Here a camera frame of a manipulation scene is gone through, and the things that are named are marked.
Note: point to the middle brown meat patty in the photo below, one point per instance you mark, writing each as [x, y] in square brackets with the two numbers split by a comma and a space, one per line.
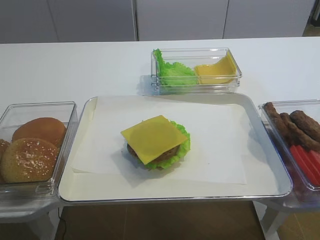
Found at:
[298, 136]

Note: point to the red tomato slice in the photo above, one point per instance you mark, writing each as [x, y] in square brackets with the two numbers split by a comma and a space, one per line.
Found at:
[308, 168]
[314, 158]
[296, 157]

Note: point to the left red tomato slice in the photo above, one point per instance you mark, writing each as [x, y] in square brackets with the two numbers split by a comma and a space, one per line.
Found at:
[296, 157]

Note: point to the clear lettuce cheese container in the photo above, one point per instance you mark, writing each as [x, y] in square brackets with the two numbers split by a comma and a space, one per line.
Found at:
[192, 57]

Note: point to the white paper sheet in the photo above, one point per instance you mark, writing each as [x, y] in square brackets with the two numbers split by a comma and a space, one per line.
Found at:
[217, 139]

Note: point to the clear bun container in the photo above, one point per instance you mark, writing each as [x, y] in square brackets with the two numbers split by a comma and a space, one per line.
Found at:
[17, 115]

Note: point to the green lettuce leaves in container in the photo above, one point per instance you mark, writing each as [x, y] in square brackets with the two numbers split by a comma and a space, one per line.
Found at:
[173, 74]

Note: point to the left brown meat patty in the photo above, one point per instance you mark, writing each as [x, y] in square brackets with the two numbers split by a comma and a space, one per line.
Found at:
[278, 123]

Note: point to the brown patty on burger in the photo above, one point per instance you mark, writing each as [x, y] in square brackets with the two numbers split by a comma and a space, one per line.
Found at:
[132, 150]

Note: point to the clear patty tomato container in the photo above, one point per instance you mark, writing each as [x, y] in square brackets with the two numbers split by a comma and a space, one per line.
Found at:
[303, 190]

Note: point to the sesame seed top bun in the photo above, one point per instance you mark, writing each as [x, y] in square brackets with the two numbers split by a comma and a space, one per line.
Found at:
[28, 160]

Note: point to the green lettuce under patty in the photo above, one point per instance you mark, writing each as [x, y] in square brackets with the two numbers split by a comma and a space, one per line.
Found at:
[183, 150]

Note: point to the right brown meat patty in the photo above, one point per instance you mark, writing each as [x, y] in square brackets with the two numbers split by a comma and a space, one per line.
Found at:
[307, 124]

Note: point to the yellow cheese slices in container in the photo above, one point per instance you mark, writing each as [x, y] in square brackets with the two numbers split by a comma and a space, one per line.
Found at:
[222, 72]

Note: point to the brown meat patty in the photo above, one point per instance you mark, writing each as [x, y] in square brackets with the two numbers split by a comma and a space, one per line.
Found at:
[307, 124]
[278, 123]
[298, 136]

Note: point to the partial sesame bun at edge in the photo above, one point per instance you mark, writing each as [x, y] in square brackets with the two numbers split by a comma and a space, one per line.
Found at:
[3, 146]

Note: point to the plain brown bun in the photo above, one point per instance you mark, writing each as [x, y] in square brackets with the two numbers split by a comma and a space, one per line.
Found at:
[45, 128]

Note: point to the yellow cheese slice on burger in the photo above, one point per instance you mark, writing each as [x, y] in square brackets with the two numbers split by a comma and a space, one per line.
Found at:
[153, 137]

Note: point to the right red tomato slice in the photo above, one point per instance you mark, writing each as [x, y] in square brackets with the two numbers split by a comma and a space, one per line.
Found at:
[314, 158]

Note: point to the middle red tomato slice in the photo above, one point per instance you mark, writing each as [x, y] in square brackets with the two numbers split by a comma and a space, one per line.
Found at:
[308, 168]

